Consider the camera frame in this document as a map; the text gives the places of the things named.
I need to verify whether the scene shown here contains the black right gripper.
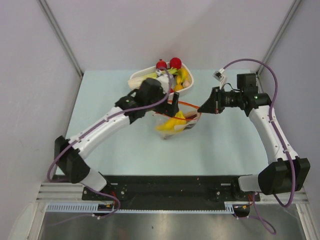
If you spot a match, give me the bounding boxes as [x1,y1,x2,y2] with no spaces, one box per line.
[197,86,243,115]

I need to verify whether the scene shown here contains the clear zip bag red zipper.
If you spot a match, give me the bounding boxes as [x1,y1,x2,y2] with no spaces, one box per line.
[153,101,201,140]

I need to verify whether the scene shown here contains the yellow banana bunch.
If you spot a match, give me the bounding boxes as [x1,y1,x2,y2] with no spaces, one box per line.
[155,111,187,131]
[175,68,188,85]

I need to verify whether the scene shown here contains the green white celery stalk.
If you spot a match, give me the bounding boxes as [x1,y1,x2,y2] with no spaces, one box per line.
[128,68,178,92]

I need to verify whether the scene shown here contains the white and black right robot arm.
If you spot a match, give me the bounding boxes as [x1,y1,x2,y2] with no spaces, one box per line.
[198,69,311,201]

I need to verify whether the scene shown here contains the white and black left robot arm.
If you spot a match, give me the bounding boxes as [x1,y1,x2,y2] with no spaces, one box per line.
[53,78,179,200]

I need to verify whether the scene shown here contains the white garlic bulb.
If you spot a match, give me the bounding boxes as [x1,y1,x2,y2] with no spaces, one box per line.
[182,80,190,88]

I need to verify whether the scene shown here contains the white perforated plastic basket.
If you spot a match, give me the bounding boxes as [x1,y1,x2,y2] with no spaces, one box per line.
[127,63,194,96]

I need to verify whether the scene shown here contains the red apple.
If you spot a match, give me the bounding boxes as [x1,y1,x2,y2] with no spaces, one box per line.
[169,57,182,70]

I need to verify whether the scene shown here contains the red pomegranate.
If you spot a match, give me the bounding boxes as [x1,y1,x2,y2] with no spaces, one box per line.
[155,59,168,71]

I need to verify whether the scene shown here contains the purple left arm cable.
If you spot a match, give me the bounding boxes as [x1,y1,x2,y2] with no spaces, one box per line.
[46,69,174,183]

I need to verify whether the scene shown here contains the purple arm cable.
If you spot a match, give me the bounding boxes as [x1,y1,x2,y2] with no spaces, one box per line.
[222,58,296,208]
[46,69,174,183]

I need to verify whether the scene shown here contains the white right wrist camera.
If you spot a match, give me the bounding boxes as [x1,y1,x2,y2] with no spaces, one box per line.
[213,68,228,89]

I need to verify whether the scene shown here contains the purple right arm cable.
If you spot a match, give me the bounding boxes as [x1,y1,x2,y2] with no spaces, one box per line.
[222,58,296,208]

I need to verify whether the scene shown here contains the right aluminium corner post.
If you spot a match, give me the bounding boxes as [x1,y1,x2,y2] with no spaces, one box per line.
[257,0,303,72]

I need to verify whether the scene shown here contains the aluminium corner post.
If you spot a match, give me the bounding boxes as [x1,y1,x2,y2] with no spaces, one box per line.
[37,0,84,77]
[257,0,303,72]

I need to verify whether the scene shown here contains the white slotted cable duct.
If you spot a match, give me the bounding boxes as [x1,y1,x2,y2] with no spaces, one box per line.
[46,201,237,215]

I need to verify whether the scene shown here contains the left aluminium corner post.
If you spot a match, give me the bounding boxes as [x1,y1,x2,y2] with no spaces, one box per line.
[37,0,84,77]

